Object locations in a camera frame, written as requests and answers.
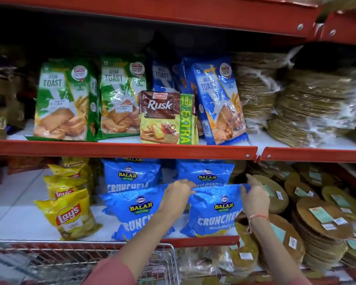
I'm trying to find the person's left hand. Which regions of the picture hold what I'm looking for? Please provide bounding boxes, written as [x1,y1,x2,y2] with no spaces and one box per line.
[158,179,197,220]

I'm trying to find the person's right hand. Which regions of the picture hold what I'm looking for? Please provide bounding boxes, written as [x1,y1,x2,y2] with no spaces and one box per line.
[240,174,270,219]

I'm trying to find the blue snack packet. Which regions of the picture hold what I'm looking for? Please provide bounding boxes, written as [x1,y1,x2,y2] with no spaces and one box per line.
[176,161,235,188]
[102,160,163,194]
[180,183,252,238]
[100,185,176,241]

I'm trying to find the person's right forearm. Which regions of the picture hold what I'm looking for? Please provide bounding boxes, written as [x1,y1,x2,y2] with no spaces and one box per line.
[249,216,312,285]

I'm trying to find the person's left forearm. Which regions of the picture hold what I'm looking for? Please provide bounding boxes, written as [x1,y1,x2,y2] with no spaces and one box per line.
[114,209,178,281]

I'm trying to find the red metal shelf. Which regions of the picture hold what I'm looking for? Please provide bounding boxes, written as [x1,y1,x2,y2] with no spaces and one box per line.
[160,235,241,249]
[259,146,356,164]
[314,10,356,47]
[0,139,258,161]
[0,0,322,38]

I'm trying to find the brown and yellow rusk packet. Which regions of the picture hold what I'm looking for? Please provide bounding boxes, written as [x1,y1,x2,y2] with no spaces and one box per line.
[139,91,199,145]

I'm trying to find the clear plastic snack bag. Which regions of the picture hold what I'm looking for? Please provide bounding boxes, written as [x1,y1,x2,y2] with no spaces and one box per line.
[177,246,235,278]

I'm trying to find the stacks of round papad packs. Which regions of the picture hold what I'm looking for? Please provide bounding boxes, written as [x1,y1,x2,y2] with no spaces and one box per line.
[230,160,356,278]

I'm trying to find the blue toast packet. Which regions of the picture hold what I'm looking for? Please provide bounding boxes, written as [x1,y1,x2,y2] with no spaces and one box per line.
[151,59,178,93]
[187,58,249,145]
[173,57,196,95]

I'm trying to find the clear bag of papad stack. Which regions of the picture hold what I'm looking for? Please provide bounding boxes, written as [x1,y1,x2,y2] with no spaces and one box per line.
[232,51,288,134]
[266,66,356,148]

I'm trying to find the green toast packet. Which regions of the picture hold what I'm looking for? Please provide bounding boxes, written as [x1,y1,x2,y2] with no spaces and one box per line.
[98,55,147,140]
[26,58,101,142]

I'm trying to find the yellow chips packet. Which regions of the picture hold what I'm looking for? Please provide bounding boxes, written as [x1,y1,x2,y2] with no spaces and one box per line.
[43,174,89,200]
[34,189,103,241]
[47,162,91,179]
[61,157,90,167]

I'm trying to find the pink sleeve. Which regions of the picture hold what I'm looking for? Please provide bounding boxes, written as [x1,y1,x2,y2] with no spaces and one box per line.
[82,256,137,285]

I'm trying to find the brown cardboard box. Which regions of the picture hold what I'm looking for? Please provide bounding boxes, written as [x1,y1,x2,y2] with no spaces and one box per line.
[0,75,27,140]

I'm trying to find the red thread bracelet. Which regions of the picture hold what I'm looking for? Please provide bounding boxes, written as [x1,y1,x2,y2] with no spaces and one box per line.
[247,214,269,234]

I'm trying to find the metal wire shopping cart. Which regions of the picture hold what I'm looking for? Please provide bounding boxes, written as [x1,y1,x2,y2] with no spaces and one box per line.
[0,240,182,285]

